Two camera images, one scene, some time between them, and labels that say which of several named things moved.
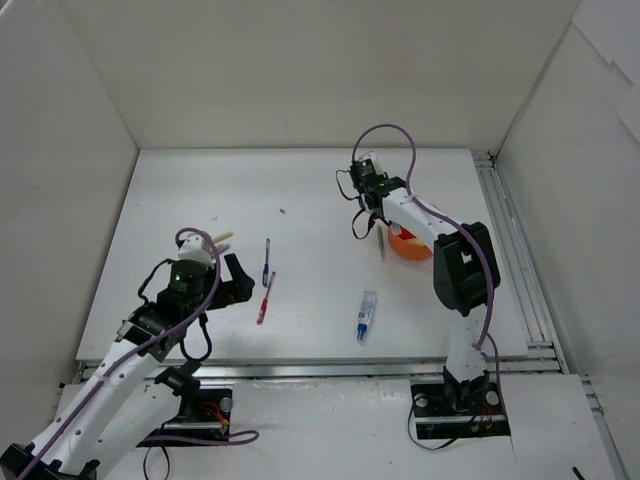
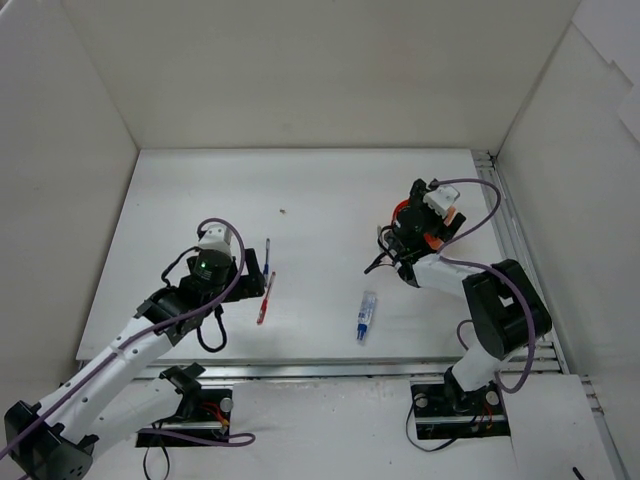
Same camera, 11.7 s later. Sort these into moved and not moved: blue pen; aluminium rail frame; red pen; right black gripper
Moved: right black gripper
Not moved: aluminium rail frame; red pen; blue pen
